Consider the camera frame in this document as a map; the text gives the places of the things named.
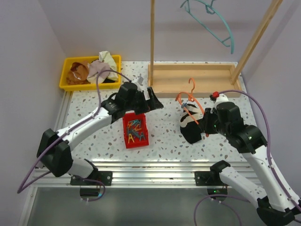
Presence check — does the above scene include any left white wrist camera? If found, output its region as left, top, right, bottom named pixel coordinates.
left=132, top=76, right=143, bottom=91

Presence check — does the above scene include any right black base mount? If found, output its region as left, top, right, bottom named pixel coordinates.
left=194, top=171, right=225, bottom=186

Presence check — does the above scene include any brown orange underwear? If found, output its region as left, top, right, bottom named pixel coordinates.
left=66, top=61, right=90, bottom=85

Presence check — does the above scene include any wooden rack base tray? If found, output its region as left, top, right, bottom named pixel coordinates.
left=148, top=63, right=242, bottom=98

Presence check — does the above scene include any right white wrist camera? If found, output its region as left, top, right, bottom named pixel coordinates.
left=210, top=91, right=229, bottom=108

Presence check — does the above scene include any yellow clothespin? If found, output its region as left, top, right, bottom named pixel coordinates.
left=128, top=134, right=135, bottom=144

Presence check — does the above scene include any aluminium rail frame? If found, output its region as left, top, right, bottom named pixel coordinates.
left=29, top=89, right=261, bottom=189

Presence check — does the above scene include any yellow plastic tray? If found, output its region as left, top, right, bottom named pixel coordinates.
left=59, top=56, right=122, bottom=91

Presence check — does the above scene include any pale green cloth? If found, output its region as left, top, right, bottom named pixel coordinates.
left=99, top=51, right=119, bottom=81

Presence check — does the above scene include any red plastic bin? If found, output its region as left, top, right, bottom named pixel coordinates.
left=122, top=113, right=149, bottom=149

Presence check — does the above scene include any left wooden rack post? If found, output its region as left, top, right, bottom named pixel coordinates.
left=149, top=0, right=155, bottom=86

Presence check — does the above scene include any wooden rack post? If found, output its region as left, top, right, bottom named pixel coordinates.
left=230, top=0, right=283, bottom=85
left=149, top=0, right=155, bottom=86

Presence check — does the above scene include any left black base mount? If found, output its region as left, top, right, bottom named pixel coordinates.
left=70, top=171, right=113, bottom=186

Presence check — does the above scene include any right wooden rack post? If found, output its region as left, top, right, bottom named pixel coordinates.
left=230, top=0, right=283, bottom=85

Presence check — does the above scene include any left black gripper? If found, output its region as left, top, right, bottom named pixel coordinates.
left=125, top=87, right=163, bottom=115

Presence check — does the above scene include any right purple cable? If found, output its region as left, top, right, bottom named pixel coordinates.
left=193, top=89, right=301, bottom=226

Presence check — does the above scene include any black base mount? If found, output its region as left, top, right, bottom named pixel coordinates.
left=70, top=171, right=113, bottom=186
left=194, top=171, right=225, bottom=186

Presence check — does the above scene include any orange plastic hanger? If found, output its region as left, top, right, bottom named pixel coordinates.
left=175, top=78, right=205, bottom=126

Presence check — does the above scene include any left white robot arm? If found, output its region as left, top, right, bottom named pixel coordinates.
left=37, top=82, right=164, bottom=185

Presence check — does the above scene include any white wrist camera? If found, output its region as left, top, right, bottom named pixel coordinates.
left=210, top=91, right=229, bottom=108
left=132, top=76, right=143, bottom=91

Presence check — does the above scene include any teal plastic hanger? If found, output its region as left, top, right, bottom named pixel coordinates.
left=180, top=0, right=235, bottom=54

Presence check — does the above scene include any black underwear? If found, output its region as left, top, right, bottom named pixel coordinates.
left=180, top=104, right=204, bottom=144

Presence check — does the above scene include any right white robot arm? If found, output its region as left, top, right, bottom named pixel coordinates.
left=202, top=102, right=301, bottom=226

